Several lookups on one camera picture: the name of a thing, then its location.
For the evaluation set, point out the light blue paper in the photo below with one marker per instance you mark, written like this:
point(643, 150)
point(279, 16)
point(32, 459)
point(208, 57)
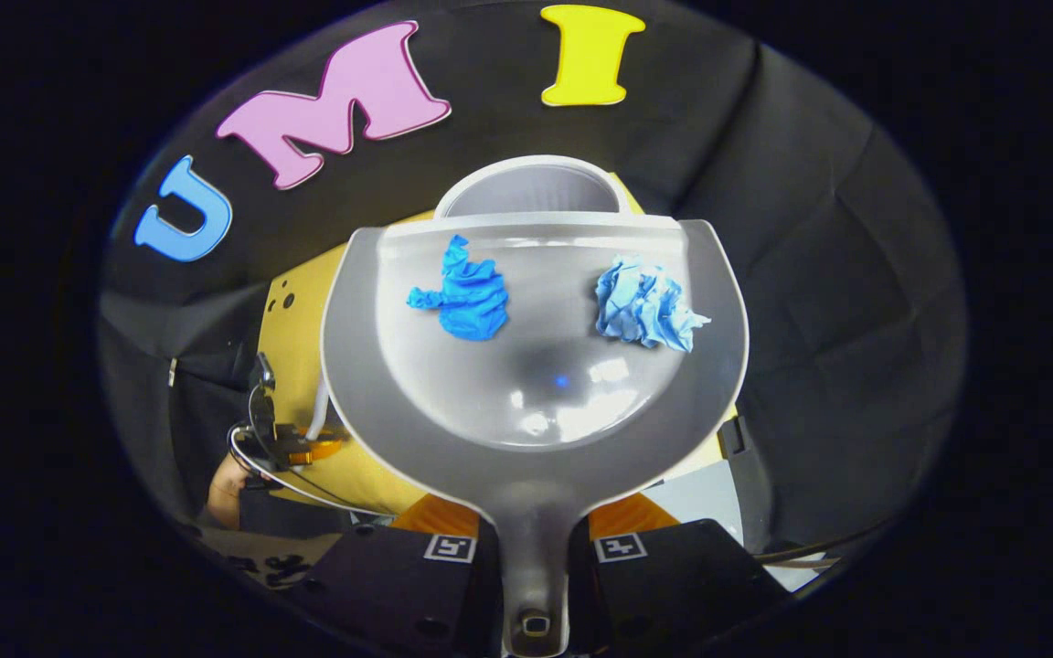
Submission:
point(645, 306)

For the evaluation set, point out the small metal clip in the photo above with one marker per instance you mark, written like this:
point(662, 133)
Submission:
point(172, 371)

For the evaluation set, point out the dark blue paper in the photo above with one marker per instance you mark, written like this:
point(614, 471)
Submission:
point(470, 297)

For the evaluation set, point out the black backdrop cloth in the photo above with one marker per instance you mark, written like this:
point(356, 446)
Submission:
point(819, 302)

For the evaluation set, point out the grey dustpan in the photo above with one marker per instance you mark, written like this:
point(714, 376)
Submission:
point(536, 411)

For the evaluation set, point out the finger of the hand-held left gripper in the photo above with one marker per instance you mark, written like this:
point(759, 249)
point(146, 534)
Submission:
point(321, 451)

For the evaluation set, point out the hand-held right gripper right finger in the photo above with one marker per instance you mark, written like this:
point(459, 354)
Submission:
point(664, 594)

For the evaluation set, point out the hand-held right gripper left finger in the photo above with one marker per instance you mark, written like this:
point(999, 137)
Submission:
point(398, 594)

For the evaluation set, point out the person's printed garment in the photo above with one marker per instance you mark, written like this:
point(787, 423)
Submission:
point(261, 553)

